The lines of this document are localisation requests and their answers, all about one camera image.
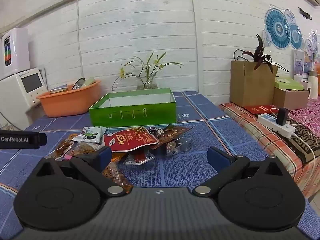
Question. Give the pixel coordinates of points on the white green print snack packet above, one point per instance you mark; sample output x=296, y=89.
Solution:
x=90, y=135

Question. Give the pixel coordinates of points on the thin white wall conduit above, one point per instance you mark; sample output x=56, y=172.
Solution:
x=78, y=30

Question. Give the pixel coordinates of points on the white appliance with screen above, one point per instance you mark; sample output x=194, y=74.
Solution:
x=12, y=97

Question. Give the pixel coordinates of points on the white power strip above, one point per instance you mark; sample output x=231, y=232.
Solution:
x=270, y=121

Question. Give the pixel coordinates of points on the blue checked tablecloth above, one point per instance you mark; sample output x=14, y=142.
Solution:
x=190, y=155

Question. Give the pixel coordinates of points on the red label snack packet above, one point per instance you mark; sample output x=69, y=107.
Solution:
x=130, y=140

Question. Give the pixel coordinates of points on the brown spicy strip packet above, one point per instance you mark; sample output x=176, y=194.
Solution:
x=62, y=147

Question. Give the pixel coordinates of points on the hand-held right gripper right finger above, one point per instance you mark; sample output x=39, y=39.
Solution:
x=215, y=157

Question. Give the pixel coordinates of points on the dark brown snack packet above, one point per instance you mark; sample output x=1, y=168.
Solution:
x=155, y=132

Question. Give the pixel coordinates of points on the wall picture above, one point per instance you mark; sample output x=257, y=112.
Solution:
x=298, y=63

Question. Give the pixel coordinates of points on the red booklet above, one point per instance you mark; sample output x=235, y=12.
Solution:
x=260, y=109

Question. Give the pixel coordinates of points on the purple leafed plant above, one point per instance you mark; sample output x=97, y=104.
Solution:
x=258, y=53

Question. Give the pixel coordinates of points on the white thermos bottle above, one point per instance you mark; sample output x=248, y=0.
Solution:
x=313, y=85

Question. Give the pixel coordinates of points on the thick white wall conduit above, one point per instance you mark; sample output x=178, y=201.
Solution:
x=195, y=42

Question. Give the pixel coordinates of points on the glass vase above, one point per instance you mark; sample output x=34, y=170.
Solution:
x=147, y=83

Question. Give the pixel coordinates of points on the orange plastic basin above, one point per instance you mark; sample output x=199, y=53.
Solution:
x=67, y=102

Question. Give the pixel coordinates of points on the black wall sign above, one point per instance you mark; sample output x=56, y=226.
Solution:
x=305, y=13

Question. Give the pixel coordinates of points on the white water purifier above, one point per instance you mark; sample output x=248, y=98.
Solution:
x=20, y=55

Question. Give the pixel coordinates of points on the black charger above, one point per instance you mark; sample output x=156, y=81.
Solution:
x=282, y=117

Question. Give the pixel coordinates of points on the light green bowl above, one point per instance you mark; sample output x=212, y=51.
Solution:
x=89, y=82

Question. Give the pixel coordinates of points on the pink patterned cloth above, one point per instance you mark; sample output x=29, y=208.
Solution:
x=310, y=112

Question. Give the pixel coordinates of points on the red sausage packet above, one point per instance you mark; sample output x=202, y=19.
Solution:
x=138, y=156

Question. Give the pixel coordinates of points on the green cardboard box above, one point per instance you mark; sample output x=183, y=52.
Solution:
x=130, y=116

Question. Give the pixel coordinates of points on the orange edged clear snack packet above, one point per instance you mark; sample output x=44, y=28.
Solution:
x=116, y=177

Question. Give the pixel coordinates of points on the pink edged seed packet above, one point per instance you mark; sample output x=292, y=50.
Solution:
x=85, y=150

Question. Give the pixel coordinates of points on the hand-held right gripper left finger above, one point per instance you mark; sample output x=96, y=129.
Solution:
x=105, y=156

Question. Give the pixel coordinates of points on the medium blue paper fan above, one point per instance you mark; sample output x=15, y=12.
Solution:
x=295, y=36

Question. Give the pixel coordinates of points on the yellow flowered green plant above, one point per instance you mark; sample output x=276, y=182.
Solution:
x=146, y=67

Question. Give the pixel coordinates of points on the dark patterned cloth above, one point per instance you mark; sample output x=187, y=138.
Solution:
x=303, y=136

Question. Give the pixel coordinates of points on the low brown cardboard box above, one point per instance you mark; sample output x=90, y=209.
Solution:
x=290, y=100

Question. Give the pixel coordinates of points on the tall brown cardboard box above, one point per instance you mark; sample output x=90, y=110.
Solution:
x=250, y=87

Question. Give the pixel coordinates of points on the flat light green box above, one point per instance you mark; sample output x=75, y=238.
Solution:
x=288, y=83

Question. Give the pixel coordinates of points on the metal bowl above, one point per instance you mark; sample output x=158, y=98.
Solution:
x=78, y=84

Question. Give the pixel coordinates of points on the small blue paper fan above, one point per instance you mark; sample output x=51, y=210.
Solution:
x=290, y=17
x=266, y=38
x=314, y=40
x=308, y=46

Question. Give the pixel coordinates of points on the large blue paper fan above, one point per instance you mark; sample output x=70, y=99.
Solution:
x=277, y=28

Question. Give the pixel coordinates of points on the orange plaid cloth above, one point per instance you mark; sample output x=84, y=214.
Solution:
x=252, y=127

